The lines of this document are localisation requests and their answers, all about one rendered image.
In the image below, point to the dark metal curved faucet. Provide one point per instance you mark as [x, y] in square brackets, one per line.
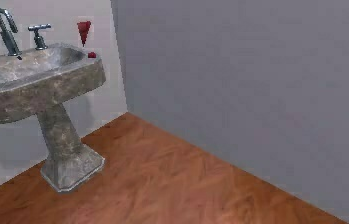
[7, 36]

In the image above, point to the red cone-shaped object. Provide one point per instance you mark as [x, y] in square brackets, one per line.
[83, 30]

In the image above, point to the small red round object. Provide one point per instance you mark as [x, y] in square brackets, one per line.
[92, 55]

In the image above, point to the grey stone pedestal sink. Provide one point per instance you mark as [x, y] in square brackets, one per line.
[45, 83]

